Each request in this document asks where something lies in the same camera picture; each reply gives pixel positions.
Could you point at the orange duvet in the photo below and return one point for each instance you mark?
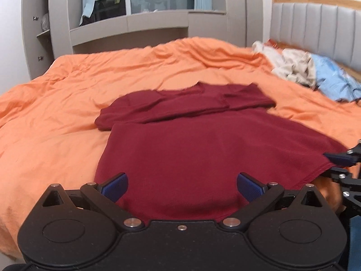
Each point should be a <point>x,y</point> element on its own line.
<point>56,90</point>

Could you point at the dark red long-sleeved shirt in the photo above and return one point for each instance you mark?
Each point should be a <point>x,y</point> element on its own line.
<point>197,152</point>

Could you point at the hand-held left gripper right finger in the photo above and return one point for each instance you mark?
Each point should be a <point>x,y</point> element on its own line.
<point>251,187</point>

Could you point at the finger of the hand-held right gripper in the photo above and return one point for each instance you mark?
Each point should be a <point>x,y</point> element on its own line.
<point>345,179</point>
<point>342,158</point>

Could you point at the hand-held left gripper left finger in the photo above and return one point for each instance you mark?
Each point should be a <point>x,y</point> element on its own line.
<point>114,187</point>

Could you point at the orange-red patterned cloth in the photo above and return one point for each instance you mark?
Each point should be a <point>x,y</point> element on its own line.
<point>272,43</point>

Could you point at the white bag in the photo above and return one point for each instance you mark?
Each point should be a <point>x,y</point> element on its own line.
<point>45,22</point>

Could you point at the light blue crumpled garment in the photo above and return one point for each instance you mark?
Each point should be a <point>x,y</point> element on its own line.
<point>332,76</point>

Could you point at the blue striped cloth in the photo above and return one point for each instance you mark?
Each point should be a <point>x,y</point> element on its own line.
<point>354,245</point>

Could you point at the grey padded wooden headboard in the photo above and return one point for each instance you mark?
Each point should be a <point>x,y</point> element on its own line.
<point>310,25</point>

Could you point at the grey built-in wardrobe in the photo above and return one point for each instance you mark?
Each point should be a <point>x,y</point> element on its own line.
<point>208,25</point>

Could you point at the cream crumpled clothes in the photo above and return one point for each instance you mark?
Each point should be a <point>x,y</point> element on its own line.
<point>296,65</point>

